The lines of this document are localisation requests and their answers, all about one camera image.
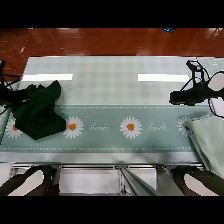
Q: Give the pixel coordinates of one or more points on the dark green garment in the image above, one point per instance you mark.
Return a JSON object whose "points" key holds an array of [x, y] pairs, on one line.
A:
{"points": [[38, 115]]}

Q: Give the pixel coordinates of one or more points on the pale green garment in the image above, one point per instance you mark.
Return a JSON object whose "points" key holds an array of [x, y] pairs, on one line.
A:
{"points": [[210, 143]]}

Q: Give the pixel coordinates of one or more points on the silver frame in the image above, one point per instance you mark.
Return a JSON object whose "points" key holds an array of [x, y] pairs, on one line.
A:
{"points": [[139, 186]]}

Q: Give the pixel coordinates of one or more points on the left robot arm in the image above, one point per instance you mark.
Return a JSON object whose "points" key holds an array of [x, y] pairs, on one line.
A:
{"points": [[27, 181]]}

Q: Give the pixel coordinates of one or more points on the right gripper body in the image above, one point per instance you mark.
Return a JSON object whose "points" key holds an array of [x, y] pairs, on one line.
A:
{"points": [[185, 97]]}

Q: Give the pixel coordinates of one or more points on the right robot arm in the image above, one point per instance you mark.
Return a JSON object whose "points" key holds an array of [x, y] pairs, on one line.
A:
{"points": [[200, 182]]}

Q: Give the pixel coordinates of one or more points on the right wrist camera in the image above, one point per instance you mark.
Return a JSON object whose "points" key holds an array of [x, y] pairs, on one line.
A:
{"points": [[196, 71]]}

